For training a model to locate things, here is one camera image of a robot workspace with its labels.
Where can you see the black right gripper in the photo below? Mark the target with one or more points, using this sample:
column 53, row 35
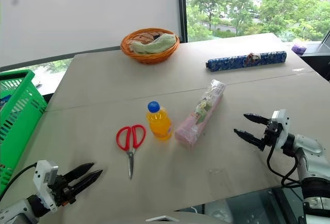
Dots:
column 270, row 133

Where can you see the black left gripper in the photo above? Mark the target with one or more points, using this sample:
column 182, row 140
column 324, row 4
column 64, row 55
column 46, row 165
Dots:
column 61, row 191

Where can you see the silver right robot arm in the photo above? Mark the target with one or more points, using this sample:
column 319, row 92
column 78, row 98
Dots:
column 309, row 162

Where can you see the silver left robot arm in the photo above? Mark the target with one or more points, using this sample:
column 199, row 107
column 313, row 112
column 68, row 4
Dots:
column 20, row 209

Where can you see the green plastic basket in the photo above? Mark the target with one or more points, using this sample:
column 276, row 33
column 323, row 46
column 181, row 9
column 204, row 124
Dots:
column 15, row 121

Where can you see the blue package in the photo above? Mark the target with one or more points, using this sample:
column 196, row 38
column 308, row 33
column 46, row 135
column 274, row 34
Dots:
column 4, row 100

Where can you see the orange wicker basket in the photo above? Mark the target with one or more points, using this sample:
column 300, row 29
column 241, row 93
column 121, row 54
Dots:
column 150, row 54

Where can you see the pink floral wrapped box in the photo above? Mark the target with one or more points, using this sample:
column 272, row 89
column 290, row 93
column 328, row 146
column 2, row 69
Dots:
column 201, row 116

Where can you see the blue patterned long roll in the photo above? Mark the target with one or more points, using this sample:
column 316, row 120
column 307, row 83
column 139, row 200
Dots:
column 245, row 60

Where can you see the orange juice bottle blue cap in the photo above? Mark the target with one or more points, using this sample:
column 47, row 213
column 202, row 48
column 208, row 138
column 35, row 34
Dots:
column 158, row 124

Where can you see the purple object on sill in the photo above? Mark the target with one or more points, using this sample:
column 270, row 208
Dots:
column 299, row 48

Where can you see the light green towel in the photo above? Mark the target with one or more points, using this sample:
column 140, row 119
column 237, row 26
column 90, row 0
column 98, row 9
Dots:
column 152, row 45

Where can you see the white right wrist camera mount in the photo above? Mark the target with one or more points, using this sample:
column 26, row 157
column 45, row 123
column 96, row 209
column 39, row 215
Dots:
column 280, row 128

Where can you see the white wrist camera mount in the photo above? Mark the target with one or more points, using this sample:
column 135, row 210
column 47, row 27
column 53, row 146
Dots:
column 46, row 182
column 280, row 128

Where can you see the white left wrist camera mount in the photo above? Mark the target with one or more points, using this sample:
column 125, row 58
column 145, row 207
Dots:
column 46, row 182

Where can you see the black window frame post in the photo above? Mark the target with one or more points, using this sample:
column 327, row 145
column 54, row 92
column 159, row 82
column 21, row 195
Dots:
column 182, row 9

